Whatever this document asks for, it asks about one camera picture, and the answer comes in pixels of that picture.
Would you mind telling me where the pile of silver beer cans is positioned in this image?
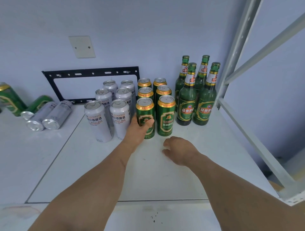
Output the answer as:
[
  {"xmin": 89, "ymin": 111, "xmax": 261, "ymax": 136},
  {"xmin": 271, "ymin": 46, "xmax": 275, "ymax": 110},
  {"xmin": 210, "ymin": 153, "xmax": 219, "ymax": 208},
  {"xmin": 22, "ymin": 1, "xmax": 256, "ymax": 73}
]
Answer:
[{"xmin": 25, "ymin": 100, "xmax": 73, "ymax": 132}]

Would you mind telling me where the cluster of green beer cans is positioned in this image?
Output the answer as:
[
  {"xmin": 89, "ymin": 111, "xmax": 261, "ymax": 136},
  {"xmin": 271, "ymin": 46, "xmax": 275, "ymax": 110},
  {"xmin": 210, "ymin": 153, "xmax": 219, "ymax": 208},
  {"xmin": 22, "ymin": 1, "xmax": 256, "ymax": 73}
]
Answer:
[{"xmin": 0, "ymin": 82, "xmax": 54, "ymax": 121}]

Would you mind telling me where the black metal wall bracket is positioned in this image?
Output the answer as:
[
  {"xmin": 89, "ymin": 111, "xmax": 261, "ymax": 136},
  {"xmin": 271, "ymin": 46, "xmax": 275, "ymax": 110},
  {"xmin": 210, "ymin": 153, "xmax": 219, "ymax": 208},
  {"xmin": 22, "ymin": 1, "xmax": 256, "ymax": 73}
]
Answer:
[{"xmin": 42, "ymin": 66, "xmax": 140, "ymax": 104}]

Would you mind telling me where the person's left hand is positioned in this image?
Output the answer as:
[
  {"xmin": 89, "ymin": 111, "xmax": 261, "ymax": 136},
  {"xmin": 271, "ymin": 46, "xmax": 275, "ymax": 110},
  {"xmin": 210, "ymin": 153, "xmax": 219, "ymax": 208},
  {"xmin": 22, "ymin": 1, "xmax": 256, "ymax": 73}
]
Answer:
[{"xmin": 123, "ymin": 112, "xmax": 155, "ymax": 153}]

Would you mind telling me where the person's right hand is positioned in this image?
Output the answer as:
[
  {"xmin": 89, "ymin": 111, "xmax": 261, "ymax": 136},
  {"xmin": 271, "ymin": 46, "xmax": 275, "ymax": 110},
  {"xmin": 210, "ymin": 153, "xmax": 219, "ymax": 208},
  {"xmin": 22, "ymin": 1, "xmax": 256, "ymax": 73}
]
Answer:
[{"xmin": 162, "ymin": 136, "xmax": 203, "ymax": 167}]

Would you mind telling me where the white metal shelf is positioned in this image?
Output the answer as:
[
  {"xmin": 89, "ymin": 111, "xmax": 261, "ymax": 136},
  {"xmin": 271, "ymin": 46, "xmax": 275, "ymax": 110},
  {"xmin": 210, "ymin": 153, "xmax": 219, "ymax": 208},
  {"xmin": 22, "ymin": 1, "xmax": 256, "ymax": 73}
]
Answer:
[{"xmin": 0, "ymin": 0, "xmax": 305, "ymax": 231}]

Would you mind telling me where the white blank wall plate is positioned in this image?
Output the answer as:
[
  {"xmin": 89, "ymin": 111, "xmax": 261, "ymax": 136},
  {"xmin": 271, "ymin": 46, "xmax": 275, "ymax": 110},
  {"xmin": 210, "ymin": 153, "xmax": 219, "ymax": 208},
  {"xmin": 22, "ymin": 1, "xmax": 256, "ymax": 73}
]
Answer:
[{"xmin": 68, "ymin": 36, "xmax": 96, "ymax": 59}]

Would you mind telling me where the open brown cardboard box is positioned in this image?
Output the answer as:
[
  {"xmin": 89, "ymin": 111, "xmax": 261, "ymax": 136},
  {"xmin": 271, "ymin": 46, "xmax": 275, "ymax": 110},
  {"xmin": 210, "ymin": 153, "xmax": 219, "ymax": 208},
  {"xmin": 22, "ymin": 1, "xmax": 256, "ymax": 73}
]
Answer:
[{"xmin": 268, "ymin": 180, "xmax": 285, "ymax": 193}]

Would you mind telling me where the person's right forearm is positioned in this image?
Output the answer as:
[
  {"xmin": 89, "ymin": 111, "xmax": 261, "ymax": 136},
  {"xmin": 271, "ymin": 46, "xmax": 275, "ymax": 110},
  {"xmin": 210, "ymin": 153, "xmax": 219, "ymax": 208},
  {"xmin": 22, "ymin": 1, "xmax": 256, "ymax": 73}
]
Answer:
[{"xmin": 190, "ymin": 153, "xmax": 305, "ymax": 231}]

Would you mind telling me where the person's left forearm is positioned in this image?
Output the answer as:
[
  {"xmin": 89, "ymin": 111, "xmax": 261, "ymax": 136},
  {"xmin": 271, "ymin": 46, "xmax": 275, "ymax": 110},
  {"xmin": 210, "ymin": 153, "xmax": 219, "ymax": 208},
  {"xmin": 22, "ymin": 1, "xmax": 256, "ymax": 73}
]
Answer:
[{"xmin": 27, "ymin": 142, "xmax": 133, "ymax": 231}]

